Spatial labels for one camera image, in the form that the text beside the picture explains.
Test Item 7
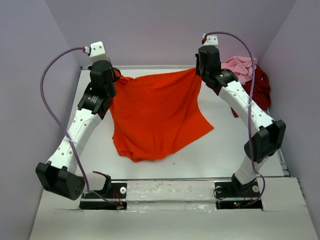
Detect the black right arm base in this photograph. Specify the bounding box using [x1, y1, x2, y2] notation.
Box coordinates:
[213, 180, 263, 210]

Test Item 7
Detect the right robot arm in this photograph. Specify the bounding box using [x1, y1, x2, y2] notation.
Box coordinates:
[195, 45, 286, 198]

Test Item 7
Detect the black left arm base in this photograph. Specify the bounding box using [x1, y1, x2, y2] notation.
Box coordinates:
[79, 171, 128, 211]

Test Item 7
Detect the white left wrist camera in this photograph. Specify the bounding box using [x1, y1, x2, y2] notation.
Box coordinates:
[82, 41, 110, 64]

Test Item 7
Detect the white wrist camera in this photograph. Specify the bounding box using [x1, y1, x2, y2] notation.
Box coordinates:
[201, 34, 219, 47]
[82, 41, 110, 64]

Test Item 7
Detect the dark red t shirt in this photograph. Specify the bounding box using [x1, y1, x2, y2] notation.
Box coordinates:
[242, 66, 271, 111]

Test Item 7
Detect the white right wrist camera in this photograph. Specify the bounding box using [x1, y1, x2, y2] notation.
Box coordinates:
[201, 34, 219, 47]

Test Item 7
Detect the pink t shirt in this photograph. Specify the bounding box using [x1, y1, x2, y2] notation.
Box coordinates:
[221, 56, 253, 85]

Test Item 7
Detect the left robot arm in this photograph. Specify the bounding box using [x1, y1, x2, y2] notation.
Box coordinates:
[35, 60, 120, 201]

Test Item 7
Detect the orange t shirt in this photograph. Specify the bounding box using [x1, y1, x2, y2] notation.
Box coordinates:
[110, 68, 214, 162]

